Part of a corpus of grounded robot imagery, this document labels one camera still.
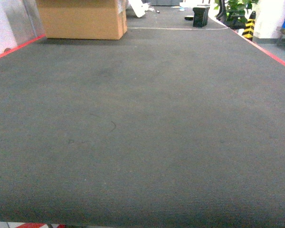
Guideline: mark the black flat disc object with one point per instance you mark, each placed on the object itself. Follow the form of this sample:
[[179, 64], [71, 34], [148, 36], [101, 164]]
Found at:
[[189, 17]]

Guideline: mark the large cardboard box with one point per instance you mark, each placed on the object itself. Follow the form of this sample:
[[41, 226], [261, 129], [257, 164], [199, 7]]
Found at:
[[83, 19]]

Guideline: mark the yellow black striped bollard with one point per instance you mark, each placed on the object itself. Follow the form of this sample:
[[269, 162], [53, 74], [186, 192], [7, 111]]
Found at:
[[249, 27]]

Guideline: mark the dark grey table mat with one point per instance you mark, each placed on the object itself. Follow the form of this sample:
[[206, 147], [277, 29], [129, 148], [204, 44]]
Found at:
[[170, 126]]

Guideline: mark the green potted plant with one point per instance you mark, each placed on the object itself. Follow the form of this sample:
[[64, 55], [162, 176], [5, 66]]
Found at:
[[232, 12]]

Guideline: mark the black box on table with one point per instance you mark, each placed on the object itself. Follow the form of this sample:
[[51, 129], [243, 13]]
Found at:
[[201, 15]]

